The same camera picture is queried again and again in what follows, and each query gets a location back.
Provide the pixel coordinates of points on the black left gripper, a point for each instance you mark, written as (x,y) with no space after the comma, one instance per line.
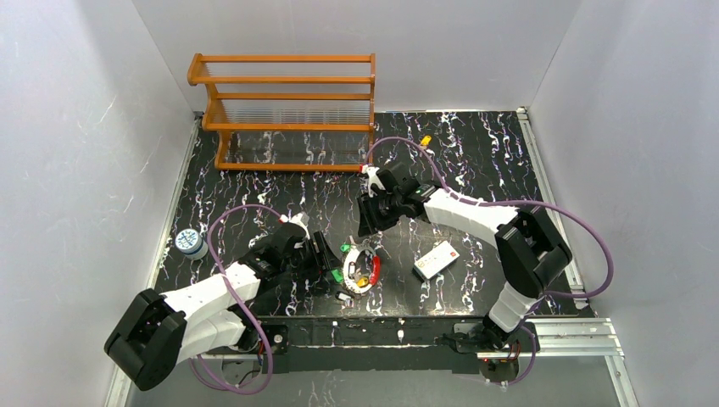
(323,253)

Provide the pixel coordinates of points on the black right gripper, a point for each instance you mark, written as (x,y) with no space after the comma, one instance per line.
(371,210)

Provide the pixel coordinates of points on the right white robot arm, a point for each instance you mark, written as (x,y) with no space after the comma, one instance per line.
(531,250)

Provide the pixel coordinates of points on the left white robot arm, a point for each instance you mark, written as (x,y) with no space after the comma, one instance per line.
(160,330)

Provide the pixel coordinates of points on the white tagged key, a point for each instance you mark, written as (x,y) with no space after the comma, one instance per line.
(345,299)

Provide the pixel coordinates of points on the white card box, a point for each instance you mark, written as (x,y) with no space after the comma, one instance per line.
(435,261)

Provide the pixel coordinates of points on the yellow tagged key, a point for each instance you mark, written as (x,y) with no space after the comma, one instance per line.
(425,145)

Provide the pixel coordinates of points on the blue white round tin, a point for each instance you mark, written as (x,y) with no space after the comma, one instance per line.
(191,244)

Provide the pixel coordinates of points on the orange wooden rack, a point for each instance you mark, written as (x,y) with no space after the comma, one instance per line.
(288,112)

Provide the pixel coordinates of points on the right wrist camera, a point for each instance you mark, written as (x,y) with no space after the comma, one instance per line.
(373,183)

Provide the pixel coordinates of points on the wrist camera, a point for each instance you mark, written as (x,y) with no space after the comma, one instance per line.
(300,219)
(373,183)

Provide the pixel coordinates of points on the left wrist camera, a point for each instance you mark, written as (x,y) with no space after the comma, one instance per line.
(300,219)

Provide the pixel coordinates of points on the aluminium frame rail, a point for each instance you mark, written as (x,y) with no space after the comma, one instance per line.
(576,336)

